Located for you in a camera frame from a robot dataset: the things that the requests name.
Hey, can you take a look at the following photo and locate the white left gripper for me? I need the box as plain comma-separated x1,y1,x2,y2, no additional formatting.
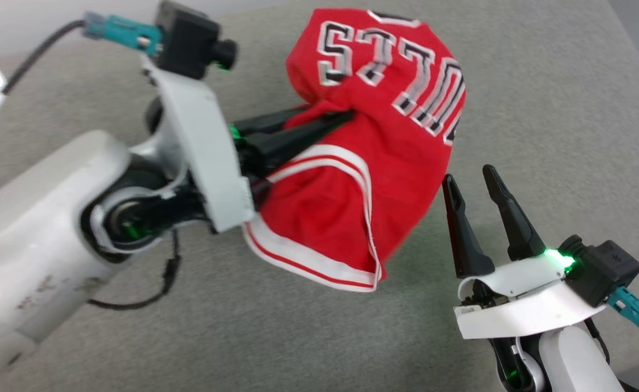
142,54,356,235

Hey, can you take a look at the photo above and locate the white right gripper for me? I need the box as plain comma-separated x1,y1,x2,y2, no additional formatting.
442,164,608,341

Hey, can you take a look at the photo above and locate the red Bulls 23 jersey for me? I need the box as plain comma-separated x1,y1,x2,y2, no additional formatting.
242,7,467,293

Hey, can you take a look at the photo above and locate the grey fabric work surface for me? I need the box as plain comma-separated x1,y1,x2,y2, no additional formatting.
0,0,639,392

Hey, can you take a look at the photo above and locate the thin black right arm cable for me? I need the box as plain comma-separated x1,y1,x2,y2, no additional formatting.
583,318,612,366

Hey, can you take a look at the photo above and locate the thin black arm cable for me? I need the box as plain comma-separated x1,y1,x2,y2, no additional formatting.
583,318,612,366
88,229,184,311

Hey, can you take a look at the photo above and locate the teal right camera connector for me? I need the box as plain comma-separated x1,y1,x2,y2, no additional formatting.
607,287,639,346

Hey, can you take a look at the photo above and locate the teal camera connector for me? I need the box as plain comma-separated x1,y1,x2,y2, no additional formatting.
607,287,639,346
82,12,165,56

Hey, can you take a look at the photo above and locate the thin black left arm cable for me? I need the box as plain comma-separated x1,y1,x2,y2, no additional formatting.
88,229,184,311

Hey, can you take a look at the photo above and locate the teal left camera connector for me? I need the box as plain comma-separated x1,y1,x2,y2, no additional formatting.
82,12,165,56

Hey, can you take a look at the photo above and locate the black left camera cable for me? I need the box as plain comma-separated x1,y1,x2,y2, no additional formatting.
0,20,88,150

